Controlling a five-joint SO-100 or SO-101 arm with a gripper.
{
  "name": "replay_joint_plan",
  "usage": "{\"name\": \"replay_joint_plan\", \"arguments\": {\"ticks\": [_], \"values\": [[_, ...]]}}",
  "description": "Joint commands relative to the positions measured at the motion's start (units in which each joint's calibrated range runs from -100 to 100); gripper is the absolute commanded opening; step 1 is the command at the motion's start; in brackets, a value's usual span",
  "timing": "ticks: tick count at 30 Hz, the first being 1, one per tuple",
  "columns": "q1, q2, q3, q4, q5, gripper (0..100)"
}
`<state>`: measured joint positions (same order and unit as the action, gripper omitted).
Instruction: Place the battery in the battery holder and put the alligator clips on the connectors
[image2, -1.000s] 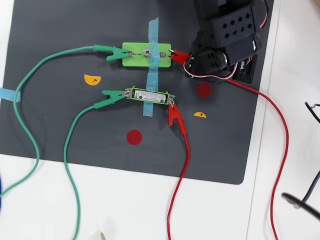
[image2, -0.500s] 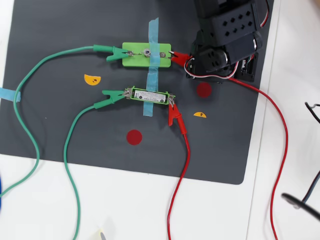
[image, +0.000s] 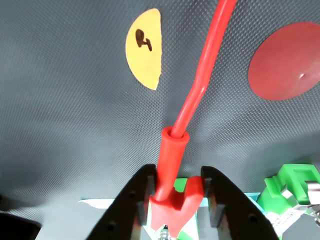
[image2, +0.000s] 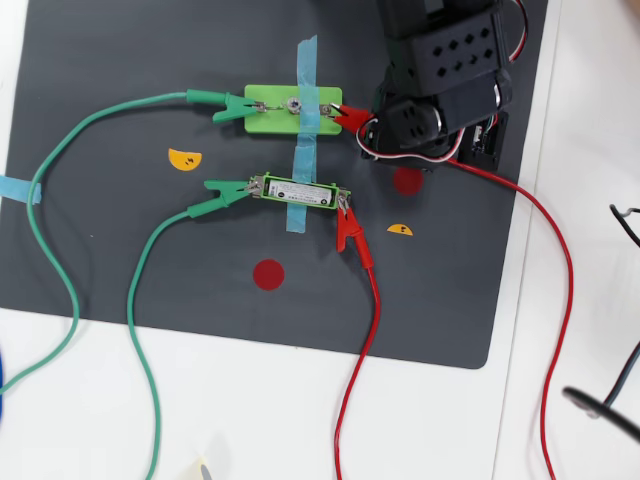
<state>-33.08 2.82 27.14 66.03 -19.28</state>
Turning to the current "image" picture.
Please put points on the orange semicircle sticker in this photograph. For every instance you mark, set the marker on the orange semicircle sticker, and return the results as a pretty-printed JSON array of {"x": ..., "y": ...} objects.
[{"x": 145, "y": 67}]

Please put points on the dark grey work mat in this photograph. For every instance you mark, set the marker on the dark grey work mat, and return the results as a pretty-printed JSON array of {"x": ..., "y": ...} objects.
[{"x": 62, "y": 100}]

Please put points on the blue masking tape strip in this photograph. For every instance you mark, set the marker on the blue masking tape strip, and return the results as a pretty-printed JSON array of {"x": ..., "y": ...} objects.
[{"x": 252, "y": 199}]

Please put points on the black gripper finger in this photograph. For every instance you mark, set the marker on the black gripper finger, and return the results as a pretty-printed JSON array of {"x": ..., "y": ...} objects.
[
  {"x": 125, "y": 210},
  {"x": 240, "y": 215}
]

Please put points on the red round sticker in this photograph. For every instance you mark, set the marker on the red round sticker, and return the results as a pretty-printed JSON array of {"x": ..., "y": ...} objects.
[{"x": 282, "y": 65}]

